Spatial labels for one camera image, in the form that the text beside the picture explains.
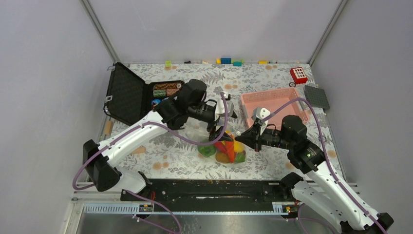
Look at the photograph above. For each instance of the yellow brick at wall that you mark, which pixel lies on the yellow brick at wall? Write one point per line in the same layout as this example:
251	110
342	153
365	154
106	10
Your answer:
262	62

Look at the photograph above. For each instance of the red chili toy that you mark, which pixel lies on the red chili toy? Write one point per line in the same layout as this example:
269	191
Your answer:
220	147

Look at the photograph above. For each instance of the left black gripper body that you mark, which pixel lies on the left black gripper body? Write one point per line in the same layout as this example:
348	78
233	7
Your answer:
212	125

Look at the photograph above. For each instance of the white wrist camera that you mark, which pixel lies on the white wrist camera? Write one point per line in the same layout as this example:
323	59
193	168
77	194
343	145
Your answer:
224	106
260	113

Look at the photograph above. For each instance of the black open case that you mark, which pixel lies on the black open case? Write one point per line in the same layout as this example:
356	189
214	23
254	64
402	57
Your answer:
129	98

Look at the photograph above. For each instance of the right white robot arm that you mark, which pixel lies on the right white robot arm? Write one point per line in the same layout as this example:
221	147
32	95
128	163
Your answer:
338	204

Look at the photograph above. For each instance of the dark grey baseplate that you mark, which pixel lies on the dark grey baseplate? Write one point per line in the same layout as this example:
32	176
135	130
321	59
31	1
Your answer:
316	97

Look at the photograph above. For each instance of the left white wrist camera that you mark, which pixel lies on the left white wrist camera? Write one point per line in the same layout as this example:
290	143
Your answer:
224	106

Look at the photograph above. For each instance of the blue brick at wall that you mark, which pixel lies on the blue brick at wall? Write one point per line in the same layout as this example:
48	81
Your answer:
225	60

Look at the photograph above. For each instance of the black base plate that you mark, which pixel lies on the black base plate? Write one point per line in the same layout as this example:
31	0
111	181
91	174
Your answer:
212	196

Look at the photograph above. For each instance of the yellow pepper toy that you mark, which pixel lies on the yellow pepper toy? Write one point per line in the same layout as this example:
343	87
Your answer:
238	147

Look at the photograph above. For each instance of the lime green brick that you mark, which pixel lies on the lime green brick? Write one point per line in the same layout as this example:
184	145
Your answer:
168	63

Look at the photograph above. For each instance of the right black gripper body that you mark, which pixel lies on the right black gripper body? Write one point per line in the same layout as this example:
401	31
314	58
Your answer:
269	137

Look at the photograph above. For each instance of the clear zip top bag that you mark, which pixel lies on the clear zip top bag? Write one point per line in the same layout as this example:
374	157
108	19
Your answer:
197	131

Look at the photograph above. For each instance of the brown kiwi toy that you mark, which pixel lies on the brown kiwi toy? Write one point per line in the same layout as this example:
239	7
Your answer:
222	158

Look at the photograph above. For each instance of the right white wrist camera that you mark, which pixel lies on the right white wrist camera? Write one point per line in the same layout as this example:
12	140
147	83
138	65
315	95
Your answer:
260	113

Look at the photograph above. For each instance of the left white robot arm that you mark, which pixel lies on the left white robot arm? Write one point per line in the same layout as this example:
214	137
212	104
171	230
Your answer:
101	160

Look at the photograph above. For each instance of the red grid block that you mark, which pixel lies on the red grid block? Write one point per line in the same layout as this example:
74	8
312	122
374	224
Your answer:
298	75

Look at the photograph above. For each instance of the pink plastic basket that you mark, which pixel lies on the pink plastic basket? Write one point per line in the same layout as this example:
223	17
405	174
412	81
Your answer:
272	100

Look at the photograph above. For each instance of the wooden block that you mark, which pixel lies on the wooden block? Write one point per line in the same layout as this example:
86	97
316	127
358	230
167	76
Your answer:
108	128

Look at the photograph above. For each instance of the orange carrot toy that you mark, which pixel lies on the orange carrot toy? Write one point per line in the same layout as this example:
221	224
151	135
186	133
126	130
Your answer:
229	145

